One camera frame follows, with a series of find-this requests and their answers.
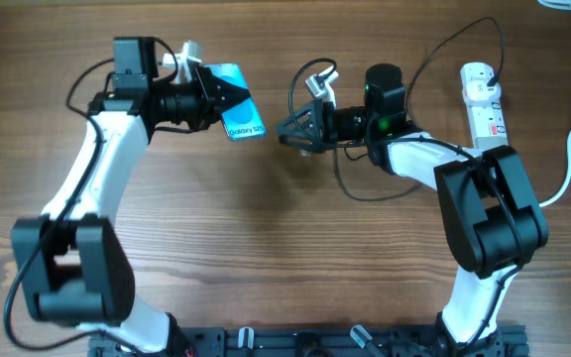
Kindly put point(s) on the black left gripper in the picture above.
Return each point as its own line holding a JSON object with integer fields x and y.
{"x": 205, "y": 94}

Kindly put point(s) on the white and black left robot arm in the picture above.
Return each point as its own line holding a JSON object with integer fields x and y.
{"x": 72, "y": 269}

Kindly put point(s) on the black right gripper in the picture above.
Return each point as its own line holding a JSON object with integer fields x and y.
{"x": 318, "y": 125}

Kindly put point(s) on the blue screen Galaxy smartphone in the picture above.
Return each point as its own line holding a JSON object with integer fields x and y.
{"x": 244, "y": 120}

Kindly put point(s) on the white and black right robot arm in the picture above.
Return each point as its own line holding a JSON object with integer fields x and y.
{"x": 492, "y": 219}

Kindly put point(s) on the white USB charger plug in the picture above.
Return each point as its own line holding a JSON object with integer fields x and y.
{"x": 478, "y": 92}

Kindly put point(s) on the white power strip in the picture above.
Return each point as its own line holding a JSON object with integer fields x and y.
{"x": 487, "y": 125}

